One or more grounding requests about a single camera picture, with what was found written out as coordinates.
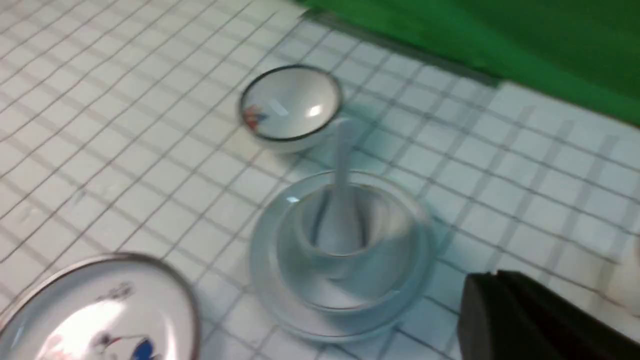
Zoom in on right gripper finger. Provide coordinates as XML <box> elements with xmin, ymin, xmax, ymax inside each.
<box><xmin>457</xmin><ymin>269</ymin><xmax>640</xmax><ymax>360</ymax></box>

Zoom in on pale blue saucer plate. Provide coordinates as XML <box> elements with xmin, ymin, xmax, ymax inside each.
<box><xmin>249</xmin><ymin>170</ymin><xmax>437</xmax><ymax>344</ymax></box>

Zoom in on green backdrop cloth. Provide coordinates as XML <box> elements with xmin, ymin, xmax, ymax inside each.
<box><xmin>302</xmin><ymin>0</ymin><xmax>640</xmax><ymax>125</ymax></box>

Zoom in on white spoon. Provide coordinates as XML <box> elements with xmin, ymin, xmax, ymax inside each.
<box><xmin>316</xmin><ymin>118</ymin><xmax>364</xmax><ymax>256</ymax></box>

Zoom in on pale blue shallow bowl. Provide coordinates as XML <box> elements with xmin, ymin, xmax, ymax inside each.
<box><xmin>275</xmin><ymin>191</ymin><xmax>418</xmax><ymax>314</ymax></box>

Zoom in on white bowl black rim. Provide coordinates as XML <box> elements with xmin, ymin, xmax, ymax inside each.
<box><xmin>237</xmin><ymin>64</ymin><xmax>345</xmax><ymax>153</ymax></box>

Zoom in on white cup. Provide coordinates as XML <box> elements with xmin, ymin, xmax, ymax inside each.
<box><xmin>292</xmin><ymin>184</ymin><xmax>393</xmax><ymax>281</ymax></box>

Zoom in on white grid tablecloth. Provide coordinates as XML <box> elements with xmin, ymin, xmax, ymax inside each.
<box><xmin>0</xmin><ymin>0</ymin><xmax>639</xmax><ymax>360</ymax></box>

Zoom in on illustrated plate black rim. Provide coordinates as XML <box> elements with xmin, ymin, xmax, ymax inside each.
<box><xmin>0</xmin><ymin>251</ymin><xmax>202</xmax><ymax>360</ymax></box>

